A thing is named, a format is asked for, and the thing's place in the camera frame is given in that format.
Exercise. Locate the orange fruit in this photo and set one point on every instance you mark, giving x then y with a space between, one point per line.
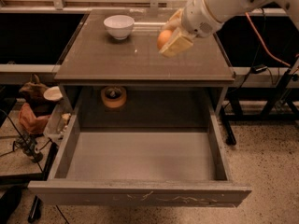
163 37

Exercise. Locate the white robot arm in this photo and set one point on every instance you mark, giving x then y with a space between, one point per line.
224 10

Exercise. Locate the clear plastic bin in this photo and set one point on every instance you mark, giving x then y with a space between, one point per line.
57 123

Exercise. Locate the orange tape roll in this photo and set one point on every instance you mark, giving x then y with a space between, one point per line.
113 96

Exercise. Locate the small white dish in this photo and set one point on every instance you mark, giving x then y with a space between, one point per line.
53 94

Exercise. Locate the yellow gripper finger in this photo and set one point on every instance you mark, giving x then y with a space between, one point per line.
174 21
179 41

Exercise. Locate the black clamp tool on floor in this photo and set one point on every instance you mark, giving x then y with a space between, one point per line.
27 144

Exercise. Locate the open grey top drawer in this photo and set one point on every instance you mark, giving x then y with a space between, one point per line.
161 149

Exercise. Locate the white ceramic bowl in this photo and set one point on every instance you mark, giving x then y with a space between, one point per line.
119 26

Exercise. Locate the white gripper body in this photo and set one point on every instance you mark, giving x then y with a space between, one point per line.
196 15

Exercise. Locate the black power adapter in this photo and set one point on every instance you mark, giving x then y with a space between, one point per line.
257 69

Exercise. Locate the grey cabinet with glass top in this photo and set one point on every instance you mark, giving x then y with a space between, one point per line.
140 56

